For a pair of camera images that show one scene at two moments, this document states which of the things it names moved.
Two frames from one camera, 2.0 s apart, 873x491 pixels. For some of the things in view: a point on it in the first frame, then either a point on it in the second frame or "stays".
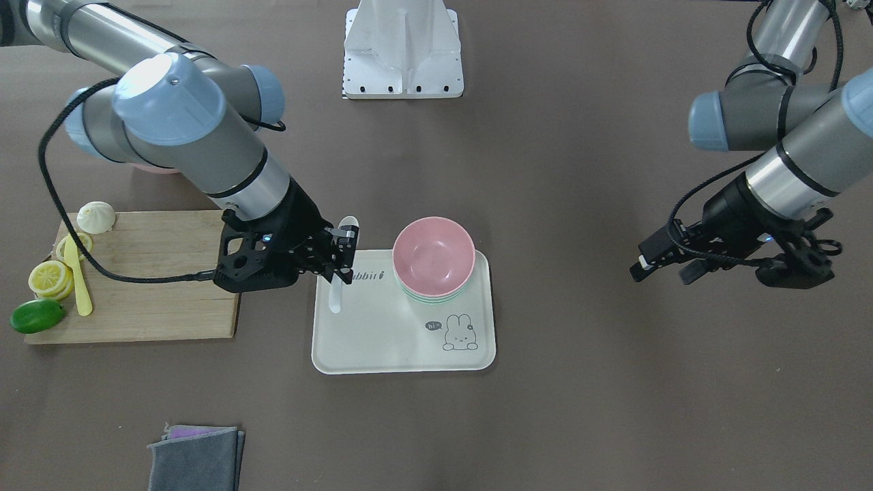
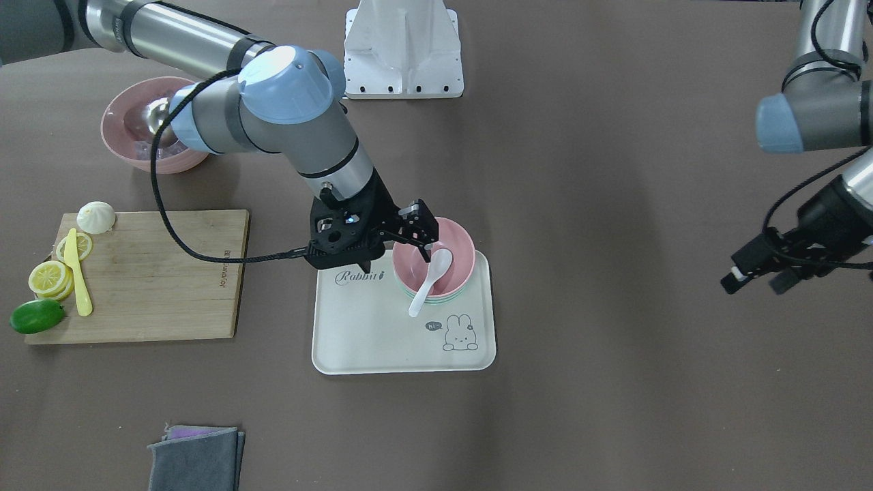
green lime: [37, 316] stays
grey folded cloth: [197, 458] stays
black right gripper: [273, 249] → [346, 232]
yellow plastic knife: [71, 257] stays
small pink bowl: [434, 256] stays
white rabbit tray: [381, 328] stays
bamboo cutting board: [146, 244] stays
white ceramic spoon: [335, 290] → [438, 265]
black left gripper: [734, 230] → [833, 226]
